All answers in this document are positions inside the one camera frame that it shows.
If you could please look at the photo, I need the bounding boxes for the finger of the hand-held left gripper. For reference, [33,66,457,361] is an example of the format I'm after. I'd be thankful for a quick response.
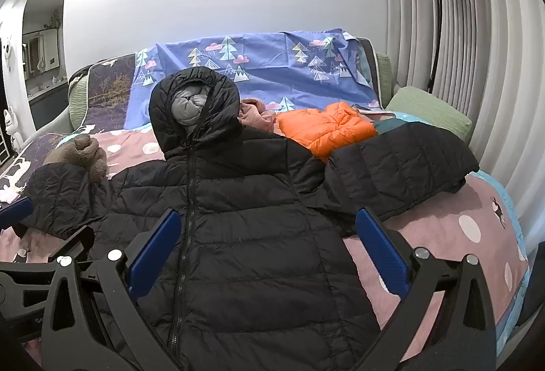
[60,225,95,265]
[0,197,34,239]

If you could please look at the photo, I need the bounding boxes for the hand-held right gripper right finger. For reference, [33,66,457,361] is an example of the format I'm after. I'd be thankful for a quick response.
[355,207,499,371]

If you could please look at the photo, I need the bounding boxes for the black hooded puffer jacket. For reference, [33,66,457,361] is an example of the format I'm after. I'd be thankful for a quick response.
[21,66,480,371]

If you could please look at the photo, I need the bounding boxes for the white bear wall figure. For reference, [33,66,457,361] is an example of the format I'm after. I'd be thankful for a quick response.
[0,36,16,70]

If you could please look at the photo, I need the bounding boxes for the brown plush bear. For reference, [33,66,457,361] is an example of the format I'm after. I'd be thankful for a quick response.
[43,135,110,184]

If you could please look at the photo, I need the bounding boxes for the white standing figurine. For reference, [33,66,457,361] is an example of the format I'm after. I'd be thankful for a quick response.
[2,107,18,147]

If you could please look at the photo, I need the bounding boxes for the purple branch-print blanket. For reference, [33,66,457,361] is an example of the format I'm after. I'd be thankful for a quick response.
[0,53,138,201]

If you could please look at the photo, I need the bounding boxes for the pink polka dot blanket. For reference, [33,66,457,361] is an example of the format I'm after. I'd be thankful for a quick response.
[0,110,531,371]

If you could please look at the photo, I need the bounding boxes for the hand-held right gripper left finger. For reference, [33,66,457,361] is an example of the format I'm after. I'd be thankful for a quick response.
[40,209,184,371]

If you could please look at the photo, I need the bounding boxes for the orange puffer jacket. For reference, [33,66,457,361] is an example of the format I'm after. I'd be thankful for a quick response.
[277,102,379,162]

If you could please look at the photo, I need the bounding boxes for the pink folded garment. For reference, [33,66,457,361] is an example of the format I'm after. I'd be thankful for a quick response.
[237,97,279,135]

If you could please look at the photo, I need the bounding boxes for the grey pleated curtain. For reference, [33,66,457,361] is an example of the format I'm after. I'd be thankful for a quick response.
[380,0,545,246]

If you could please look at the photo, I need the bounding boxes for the blue tree-print sheet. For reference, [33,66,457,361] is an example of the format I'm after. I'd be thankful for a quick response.
[127,30,382,129]

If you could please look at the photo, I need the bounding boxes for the dark green folded garment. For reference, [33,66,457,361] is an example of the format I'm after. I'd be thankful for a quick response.
[370,118,417,134]

